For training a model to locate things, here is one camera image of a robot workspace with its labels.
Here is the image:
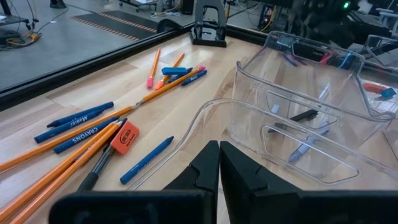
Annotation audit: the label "orange rubber eraser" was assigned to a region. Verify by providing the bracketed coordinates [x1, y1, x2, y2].
[363, 82, 389, 95]
[110, 120, 140, 156]

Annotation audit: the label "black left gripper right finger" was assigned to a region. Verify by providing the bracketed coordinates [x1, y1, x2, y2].
[220, 141, 398, 224]

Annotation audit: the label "yellow cable bundle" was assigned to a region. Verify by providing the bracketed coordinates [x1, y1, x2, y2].
[0, 29, 43, 50]

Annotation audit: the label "black metal stand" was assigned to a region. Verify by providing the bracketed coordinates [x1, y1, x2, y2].
[189, 0, 228, 49]

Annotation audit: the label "black electronics box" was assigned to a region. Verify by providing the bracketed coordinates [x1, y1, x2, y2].
[257, 2, 275, 32]

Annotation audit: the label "clear plastic bin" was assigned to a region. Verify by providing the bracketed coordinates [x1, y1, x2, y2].
[357, 33, 398, 114]
[231, 30, 397, 156]
[129, 98, 398, 192]

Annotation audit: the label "black table edge frame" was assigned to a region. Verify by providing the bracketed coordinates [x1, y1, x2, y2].
[0, 19, 270, 112]

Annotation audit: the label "blue rubber eraser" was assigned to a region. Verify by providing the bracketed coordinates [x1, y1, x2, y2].
[161, 67, 190, 76]
[380, 87, 398, 100]

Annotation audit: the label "black ballpoint pen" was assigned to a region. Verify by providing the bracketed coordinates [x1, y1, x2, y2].
[267, 108, 320, 134]

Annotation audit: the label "grey pen black grip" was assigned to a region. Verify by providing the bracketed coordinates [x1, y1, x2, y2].
[76, 117, 128, 192]

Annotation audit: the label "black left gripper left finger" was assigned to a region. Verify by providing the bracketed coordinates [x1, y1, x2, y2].
[49, 140, 220, 224]

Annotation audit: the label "black floor mat orange stripes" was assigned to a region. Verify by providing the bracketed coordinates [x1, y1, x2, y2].
[70, 10, 159, 43]

